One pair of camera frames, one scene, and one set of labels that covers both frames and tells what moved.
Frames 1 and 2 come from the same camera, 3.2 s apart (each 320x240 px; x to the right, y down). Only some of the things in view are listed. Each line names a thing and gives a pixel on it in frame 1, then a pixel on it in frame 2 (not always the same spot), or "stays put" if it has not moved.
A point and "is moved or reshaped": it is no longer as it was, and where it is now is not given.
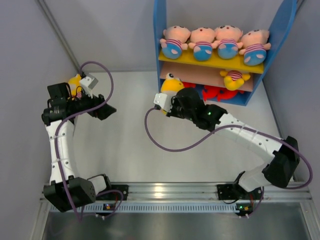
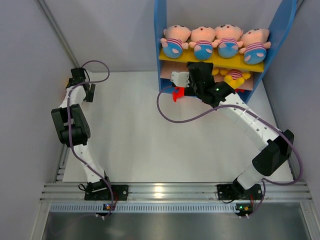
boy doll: [255, 46] stays put
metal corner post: [45, 9] stays put
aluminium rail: [149, 192] stays put
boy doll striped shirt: [227, 36] stays put
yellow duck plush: [171, 85] is moved or reshaped
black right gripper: [174, 100] to [210, 67]
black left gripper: [103, 112] to [89, 97]
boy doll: [175, 36] stays put
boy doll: [203, 43] stays put
